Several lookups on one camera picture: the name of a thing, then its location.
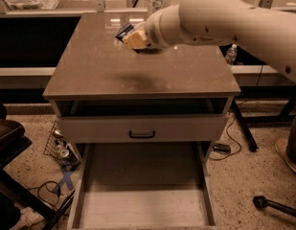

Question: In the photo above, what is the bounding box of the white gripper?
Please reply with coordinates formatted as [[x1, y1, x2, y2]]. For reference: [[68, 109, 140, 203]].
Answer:
[[123, 5, 185, 50]]

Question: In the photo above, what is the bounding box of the blue rxbar blueberry packet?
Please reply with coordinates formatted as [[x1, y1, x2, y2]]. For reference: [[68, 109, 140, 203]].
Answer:
[[116, 23, 135, 41]]

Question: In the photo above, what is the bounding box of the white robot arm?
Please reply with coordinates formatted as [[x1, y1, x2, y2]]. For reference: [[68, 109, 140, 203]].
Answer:
[[123, 0, 296, 83]]

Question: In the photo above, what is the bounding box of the grey drawer cabinet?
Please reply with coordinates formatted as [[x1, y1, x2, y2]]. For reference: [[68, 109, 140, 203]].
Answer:
[[42, 11, 242, 230]]

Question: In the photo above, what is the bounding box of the open lower drawer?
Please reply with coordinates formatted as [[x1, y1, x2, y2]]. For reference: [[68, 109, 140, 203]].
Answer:
[[67, 142, 219, 230]]

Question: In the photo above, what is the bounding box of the small water bottle behind cabinet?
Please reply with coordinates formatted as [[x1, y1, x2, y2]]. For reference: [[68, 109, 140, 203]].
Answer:
[[225, 44, 238, 65]]

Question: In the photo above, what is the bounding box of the blue tape cross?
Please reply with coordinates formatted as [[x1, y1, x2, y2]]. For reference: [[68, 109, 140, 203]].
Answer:
[[53, 167, 75, 193]]

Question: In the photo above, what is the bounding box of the black table leg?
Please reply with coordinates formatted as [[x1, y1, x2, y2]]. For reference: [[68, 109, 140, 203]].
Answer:
[[232, 101, 258, 152]]

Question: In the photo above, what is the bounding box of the dark chair at left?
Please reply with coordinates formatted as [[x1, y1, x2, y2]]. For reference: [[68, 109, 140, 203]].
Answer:
[[0, 103, 56, 230]]

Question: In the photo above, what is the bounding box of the person's shoe and leg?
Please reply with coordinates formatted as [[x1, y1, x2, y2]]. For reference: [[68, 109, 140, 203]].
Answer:
[[275, 116, 296, 173]]

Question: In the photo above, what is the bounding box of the black office chair base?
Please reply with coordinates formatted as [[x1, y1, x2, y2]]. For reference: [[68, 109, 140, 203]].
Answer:
[[253, 195, 296, 218]]

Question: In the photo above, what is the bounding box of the closed drawer with black handle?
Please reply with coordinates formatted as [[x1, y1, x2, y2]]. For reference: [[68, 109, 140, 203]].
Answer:
[[57, 114, 228, 144]]

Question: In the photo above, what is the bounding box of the wire basket with cans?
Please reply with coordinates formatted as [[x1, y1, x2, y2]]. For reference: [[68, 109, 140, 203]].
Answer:
[[43, 123, 80, 171]]

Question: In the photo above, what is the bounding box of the black cable on floor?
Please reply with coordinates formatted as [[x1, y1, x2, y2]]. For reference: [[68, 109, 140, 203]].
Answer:
[[26, 180, 77, 230]]

